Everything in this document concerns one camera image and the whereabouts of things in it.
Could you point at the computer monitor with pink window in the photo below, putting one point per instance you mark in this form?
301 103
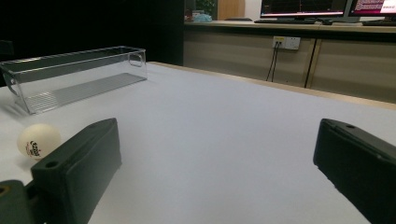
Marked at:
373 6

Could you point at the white wall socket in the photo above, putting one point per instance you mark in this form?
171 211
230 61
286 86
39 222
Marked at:
291 43

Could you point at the black curtain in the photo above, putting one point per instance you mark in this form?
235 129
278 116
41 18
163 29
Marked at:
93 25

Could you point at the clear plastic container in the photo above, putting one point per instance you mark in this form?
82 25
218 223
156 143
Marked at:
77 91

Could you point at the white table tennis ball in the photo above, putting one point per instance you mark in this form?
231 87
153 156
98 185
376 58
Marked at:
39 141

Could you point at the light blue object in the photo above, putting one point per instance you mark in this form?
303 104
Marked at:
202 18

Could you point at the green plant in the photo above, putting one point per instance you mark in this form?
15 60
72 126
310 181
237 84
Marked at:
205 4

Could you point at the black keyboard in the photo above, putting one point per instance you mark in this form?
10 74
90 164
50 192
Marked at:
285 21
379 23

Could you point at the beige wooden counter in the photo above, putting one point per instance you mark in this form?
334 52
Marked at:
351 68

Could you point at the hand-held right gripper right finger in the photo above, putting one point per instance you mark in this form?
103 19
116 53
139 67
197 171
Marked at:
358 168

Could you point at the black computer mouse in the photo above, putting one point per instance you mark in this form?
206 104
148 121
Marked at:
326 22

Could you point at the wide computer monitor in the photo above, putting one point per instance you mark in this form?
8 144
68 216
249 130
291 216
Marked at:
302 7

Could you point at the wooden door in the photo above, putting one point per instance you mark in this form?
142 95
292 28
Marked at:
230 9

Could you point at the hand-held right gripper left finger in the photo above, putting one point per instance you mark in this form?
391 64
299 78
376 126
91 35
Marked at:
77 168

